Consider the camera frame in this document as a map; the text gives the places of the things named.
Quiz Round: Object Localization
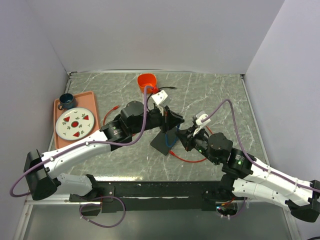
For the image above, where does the pink plastic tray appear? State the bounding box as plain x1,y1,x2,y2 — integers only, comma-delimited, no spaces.
53,91,101,149

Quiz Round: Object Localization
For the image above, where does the aluminium frame rail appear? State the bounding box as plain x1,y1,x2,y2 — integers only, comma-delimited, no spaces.
24,149,291,206

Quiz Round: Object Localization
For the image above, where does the black network switch box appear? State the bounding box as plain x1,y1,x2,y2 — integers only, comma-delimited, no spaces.
150,128,178,156

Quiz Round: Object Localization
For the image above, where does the white plate watermelon pattern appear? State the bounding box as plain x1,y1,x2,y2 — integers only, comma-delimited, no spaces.
55,107,95,141

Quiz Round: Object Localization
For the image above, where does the orange plastic cup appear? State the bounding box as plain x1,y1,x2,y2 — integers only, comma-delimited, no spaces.
137,73,157,94

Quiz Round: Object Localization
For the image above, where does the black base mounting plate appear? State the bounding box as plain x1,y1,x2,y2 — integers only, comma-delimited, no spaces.
68,178,247,214

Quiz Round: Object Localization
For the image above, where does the blue ethernet cable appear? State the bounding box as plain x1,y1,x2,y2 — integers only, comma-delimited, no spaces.
164,124,182,148

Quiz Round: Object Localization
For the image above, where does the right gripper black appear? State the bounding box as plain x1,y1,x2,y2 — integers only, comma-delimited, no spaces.
174,124,220,165

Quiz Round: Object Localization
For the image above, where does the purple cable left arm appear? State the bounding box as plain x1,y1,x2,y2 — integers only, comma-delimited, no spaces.
9,85,127,229

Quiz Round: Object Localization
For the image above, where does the red ethernet cable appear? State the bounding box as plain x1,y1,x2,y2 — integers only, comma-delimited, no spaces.
102,106,214,164

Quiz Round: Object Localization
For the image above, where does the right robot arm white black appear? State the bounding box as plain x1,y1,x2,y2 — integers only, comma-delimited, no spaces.
176,129,320,223

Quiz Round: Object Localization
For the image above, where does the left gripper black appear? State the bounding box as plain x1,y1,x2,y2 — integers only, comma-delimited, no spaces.
130,105,185,135

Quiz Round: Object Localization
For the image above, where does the dark blue mug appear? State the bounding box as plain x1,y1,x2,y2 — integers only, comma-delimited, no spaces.
57,93,75,110

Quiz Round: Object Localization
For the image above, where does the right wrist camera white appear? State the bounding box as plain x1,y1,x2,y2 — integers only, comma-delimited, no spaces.
193,111,211,136

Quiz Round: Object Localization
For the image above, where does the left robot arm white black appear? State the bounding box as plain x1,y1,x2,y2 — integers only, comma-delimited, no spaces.
23,101,184,201

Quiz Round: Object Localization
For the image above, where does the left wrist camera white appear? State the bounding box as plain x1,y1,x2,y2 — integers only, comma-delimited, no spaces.
151,90,171,109

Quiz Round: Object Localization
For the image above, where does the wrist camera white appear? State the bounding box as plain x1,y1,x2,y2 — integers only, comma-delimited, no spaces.
193,111,211,136
151,90,171,109

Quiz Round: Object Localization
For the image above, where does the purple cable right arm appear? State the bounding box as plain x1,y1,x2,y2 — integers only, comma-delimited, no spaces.
204,98,320,218

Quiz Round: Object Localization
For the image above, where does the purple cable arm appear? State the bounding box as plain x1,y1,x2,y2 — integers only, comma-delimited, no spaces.
9,85,127,229
204,98,320,218

